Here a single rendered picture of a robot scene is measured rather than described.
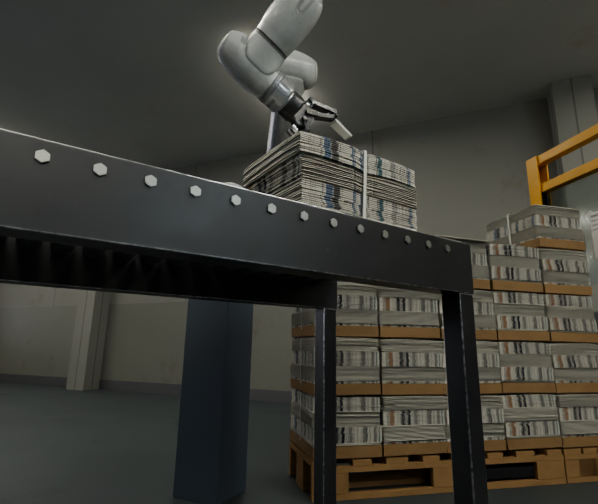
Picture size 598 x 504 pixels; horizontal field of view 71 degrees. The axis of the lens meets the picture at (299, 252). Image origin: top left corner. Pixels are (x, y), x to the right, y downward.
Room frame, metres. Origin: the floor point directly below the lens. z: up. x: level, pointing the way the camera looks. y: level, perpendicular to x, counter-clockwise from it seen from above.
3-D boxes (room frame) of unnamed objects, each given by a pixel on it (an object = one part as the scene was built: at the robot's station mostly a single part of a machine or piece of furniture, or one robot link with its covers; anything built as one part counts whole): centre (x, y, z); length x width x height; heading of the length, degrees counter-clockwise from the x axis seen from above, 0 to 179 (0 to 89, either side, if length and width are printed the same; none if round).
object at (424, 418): (2.02, -0.58, 0.42); 1.17 x 0.39 x 0.83; 104
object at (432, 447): (2.02, -0.58, 0.40); 1.16 x 0.38 x 0.51; 104
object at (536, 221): (2.21, -1.28, 0.65); 0.39 x 0.30 x 1.29; 14
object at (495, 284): (2.13, -0.99, 0.86); 0.38 x 0.29 x 0.04; 15
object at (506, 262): (2.13, -0.99, 0.95); 0.38 x 0.29 x 0.23; 15
